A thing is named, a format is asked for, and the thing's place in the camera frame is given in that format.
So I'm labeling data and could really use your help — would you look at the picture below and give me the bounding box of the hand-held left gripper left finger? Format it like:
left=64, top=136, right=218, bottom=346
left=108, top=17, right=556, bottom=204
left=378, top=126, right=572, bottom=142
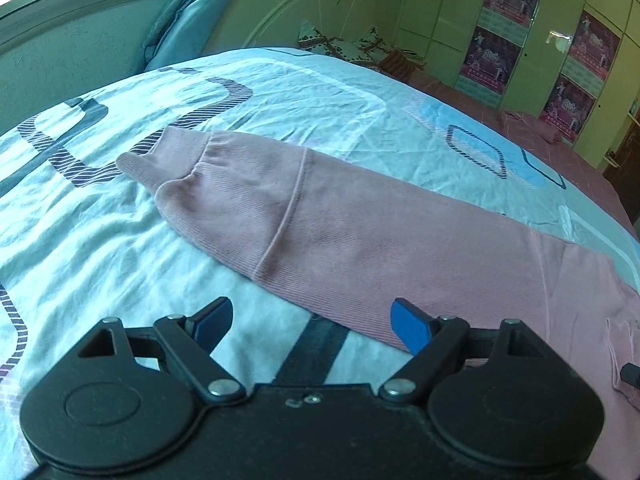
left=75, top=297, right=247, bottom=404

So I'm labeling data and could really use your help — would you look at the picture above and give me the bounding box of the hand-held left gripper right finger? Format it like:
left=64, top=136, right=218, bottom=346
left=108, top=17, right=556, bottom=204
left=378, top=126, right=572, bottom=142
left=379, top=297, right=547, bottom=404

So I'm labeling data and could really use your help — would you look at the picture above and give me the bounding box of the pink knit sweater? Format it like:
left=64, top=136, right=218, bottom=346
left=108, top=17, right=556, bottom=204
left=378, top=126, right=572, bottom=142
left=116, top=127, right=640, bottom=402

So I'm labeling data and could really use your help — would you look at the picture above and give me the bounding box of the printed light blue bedsheet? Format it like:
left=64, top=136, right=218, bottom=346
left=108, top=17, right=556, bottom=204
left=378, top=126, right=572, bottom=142
left=0, top=47, right=640, bottom=467

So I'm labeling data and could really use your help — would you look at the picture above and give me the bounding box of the pink checked bedsheet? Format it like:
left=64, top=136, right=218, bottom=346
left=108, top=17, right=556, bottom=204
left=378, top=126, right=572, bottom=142
left=380, top=60, right=632, bottom=241

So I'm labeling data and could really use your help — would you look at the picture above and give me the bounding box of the folded pink cloth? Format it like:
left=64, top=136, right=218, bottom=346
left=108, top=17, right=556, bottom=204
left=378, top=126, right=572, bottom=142
left=504, top=109, right=563, bottom=145

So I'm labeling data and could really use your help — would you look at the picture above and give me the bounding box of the brown striped pillow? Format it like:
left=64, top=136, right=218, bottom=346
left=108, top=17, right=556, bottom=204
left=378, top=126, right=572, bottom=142
left=379, top=50, right=427, bottom=77

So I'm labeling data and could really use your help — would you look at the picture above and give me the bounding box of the patterned white pillow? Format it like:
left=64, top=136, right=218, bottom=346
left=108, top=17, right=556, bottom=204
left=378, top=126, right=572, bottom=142
left=344, top=27, right=397, bottom=69
left=298, top=22, right=347, bottom=57

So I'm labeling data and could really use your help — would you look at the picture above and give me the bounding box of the light blue quilt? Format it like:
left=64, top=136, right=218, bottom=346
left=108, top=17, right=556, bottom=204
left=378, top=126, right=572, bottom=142
left=144, top=0, right=252, bottom=72

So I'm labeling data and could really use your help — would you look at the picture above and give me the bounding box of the cream wardrobe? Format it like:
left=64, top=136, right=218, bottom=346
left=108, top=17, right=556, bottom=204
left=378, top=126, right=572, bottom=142
left=395, top=0, right=640, bottom=171

